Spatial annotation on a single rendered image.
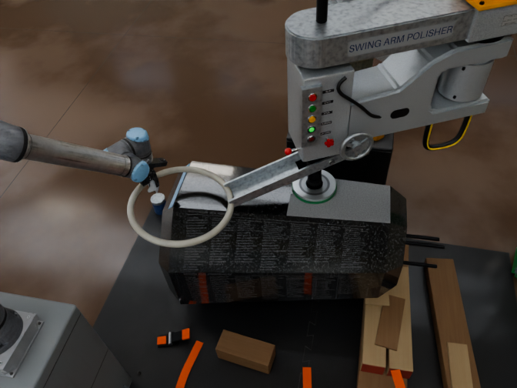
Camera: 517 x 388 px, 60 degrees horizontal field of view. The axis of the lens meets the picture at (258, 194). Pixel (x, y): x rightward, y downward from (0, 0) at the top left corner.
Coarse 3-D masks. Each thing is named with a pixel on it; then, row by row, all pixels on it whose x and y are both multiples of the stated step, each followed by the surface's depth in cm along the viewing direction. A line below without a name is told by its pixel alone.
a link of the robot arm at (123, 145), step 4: (120, 140) 195; (124, 140) 194; (116, 144) 192; (120, 144) 192; (124, 144) 193; (128, 144) 193; (108, 148) 191; (112, 148) 191; (116, 148) 191; (120, 148) 191; (124, 148) 192; (128, 148) 193; (132, 148) 194; (116, 152) 189; (120, 152) 188; (132, 152) 195
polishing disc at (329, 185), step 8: (328, 176) 225; (296, 184) 223; (304, 184) 222; (328, 184) 221; (296, 192) 219; (304, 192) 219; (312, 192) 218; (320, 192) 218; (328, 192) 218; (312, 200) 216; (320, 200) 216
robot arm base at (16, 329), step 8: (8, 312) 167; (16, 312) 173; (8, 320) 165; (16, 320) 168; (0, 328) 161; (8, 328) 164; (16, 328) 166; (0, 336) 161; (8, 336) 163; (16, 336) 166; (0, 344) 163; (8, 344) 164; (0, 352) 162
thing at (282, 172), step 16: (288, 160) 213; (320, 160) 204; (336, 160) 205; (240, 176) 214; (256, 176) 216; (272, 176) 213; (288, 176) 205; (304, 176) 207; (240, 192) 214; (256, 192) 207
